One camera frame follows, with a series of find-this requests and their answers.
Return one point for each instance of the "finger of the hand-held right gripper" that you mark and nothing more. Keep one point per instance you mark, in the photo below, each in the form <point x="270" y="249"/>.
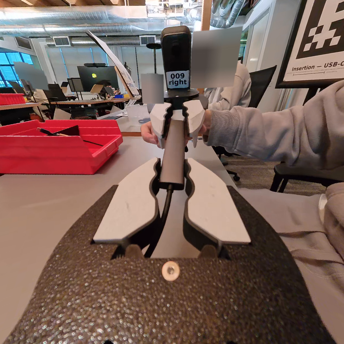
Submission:
<point x="196" y="118"/>
<point x="158" y="121"/>

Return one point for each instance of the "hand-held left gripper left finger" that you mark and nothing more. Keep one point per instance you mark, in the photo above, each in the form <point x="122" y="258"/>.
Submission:
<point x="126" y="212"/>

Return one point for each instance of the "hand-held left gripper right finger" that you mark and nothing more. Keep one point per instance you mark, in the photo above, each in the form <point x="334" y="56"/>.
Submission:
<point x="217" y="215"/>

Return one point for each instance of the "grey usb hub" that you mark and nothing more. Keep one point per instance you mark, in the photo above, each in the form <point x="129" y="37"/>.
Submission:
<point x="173" y="156"/>

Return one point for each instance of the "person's right forearm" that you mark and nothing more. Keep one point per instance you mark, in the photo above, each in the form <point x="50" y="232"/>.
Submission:
<point x="268" y="134"/>

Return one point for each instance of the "person's right hand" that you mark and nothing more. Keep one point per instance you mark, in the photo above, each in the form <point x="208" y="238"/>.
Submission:
<point x="147" y="133"/>

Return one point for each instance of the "black floor lamp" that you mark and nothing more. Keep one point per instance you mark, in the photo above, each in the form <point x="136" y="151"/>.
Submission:
<point x="154" y="45"/>

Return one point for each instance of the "black monitor screen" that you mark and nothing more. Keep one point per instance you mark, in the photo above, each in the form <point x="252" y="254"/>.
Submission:
<point x="88" y="78"/>

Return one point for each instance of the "large red plastic bin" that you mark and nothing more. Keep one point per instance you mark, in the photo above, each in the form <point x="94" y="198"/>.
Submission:
<point x="40" y="156"/>

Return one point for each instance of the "person's grey clothing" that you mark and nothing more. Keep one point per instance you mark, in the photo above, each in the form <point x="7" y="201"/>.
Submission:
<point x="309" y="268"/>

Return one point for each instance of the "black white marker sign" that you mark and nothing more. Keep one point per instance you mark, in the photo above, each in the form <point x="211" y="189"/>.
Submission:
<point x="309" y="40"/>

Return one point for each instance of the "small red bin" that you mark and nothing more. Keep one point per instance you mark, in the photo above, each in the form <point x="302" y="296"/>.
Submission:
<point x="12" y="99"/>

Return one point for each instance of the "wall air vent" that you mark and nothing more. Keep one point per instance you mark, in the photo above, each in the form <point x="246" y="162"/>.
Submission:
<point x="61" y="41"/>
<point x="147" y="40"/>

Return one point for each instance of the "silver ceiling duct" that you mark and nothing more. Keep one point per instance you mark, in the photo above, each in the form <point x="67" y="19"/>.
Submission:
<point x="80" y="16"/>
<point x="228" y="13"/>

